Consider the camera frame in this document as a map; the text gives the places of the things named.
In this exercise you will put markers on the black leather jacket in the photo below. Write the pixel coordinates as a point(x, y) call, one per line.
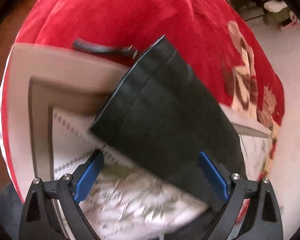
point(161, 116)

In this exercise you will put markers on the white quilted floral mat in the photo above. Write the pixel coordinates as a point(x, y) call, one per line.
point(48, 99)

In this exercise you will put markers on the pile of clothes on rack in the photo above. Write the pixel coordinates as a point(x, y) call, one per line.
point(271, 12)

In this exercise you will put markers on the red floral blanket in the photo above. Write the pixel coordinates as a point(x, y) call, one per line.
point(208, 34)

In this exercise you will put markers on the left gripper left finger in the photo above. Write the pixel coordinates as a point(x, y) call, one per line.
point(39, 219)

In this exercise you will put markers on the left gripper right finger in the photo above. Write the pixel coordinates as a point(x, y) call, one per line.
point(262, 219)

